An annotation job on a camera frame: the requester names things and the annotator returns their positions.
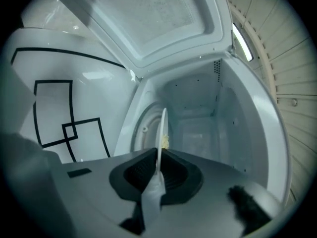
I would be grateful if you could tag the yellow noodle food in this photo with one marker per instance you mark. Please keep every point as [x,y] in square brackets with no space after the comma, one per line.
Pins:
[165,141]

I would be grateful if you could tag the ceiling light strip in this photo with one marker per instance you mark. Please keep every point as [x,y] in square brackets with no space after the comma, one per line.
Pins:
[242,42]

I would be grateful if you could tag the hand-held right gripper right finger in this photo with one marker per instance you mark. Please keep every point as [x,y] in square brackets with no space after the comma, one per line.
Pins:
[198,207]

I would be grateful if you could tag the white microwave oven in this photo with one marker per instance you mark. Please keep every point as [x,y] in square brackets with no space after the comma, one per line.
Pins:
[198,95]

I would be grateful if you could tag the white plate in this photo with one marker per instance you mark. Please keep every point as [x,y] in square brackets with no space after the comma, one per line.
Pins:
[163,123]

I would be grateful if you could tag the white table with black lines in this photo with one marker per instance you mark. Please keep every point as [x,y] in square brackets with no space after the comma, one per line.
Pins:
[99,95]

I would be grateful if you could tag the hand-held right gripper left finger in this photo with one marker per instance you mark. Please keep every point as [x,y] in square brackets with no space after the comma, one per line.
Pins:
[99,182]

